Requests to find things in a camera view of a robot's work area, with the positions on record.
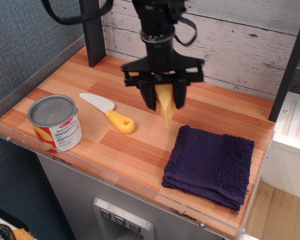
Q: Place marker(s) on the orange object bottom left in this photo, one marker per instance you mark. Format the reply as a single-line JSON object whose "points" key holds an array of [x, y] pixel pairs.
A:
{"points": [[22, 234]]}

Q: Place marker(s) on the yellow toy cheese wedge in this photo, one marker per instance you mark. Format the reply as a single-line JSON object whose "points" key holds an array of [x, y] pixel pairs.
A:
{"points": [[166, 102]]}

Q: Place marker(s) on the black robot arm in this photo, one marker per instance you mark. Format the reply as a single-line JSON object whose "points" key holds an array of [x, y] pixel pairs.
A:
{"points": [[159, 16]]}

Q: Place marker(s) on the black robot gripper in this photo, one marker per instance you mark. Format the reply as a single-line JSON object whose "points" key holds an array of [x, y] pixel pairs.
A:
{"points": [[162, 65]]}

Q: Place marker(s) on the white toy sink unit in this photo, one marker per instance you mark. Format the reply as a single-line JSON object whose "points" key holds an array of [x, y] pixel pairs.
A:
{"points": [[281, 168]]}

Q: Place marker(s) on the dark left vertical post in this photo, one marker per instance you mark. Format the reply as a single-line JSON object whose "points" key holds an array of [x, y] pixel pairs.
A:
{"points": [[93, 33]]}

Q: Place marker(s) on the dark vertical post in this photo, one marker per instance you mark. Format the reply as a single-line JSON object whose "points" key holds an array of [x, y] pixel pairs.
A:
{"points": [[286, 80], [93, 33]]}

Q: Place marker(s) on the dark right vertical post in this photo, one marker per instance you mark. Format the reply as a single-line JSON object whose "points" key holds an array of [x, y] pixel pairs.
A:
{"points": [[286, 80]]}

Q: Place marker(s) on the toy food can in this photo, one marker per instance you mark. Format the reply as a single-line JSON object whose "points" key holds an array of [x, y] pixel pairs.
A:
{"points": [[55, 121]]}

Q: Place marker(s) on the clear acrylic edge guard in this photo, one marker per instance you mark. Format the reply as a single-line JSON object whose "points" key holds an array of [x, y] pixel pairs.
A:
{"points": [[134, 164]]}

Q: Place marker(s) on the toy knife yellow handle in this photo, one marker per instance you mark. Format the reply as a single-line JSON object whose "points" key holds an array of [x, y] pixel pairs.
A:
{"points": [[122, 123]]}

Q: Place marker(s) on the folded purple towel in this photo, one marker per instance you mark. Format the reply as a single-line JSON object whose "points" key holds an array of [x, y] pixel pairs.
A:
{"points": [[212, 166]]}

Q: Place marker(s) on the silver toy fridge dispenser panel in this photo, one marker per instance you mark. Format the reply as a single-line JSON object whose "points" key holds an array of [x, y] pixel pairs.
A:
{"points": [[116, 223]]}

